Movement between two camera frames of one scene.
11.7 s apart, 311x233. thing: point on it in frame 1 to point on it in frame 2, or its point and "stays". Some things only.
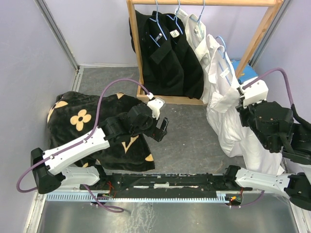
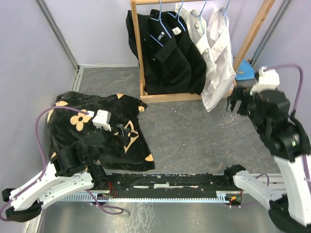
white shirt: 234,136 to 219,32
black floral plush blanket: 73,114 stays
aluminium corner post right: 270,32 stays
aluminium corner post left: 47,15 stays
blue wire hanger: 225,56 to 225,14
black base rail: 165,183 stays
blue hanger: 157,20 to 160,20
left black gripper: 158,133 to 123,131
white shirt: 196,33 to 198,24
